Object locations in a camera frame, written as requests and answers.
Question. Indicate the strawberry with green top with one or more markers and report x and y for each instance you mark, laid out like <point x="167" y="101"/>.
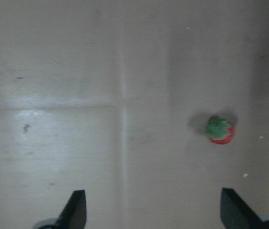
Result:
<point x="220" y="131"/>

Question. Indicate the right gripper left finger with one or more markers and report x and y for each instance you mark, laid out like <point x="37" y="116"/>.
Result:
<point x="74" y="214"/>

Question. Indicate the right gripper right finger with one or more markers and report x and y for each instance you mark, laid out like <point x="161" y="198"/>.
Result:
<point x="235" y="213"/>

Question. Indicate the brown paper table cover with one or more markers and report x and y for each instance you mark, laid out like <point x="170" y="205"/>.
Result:
<point x="113" y="97"/>

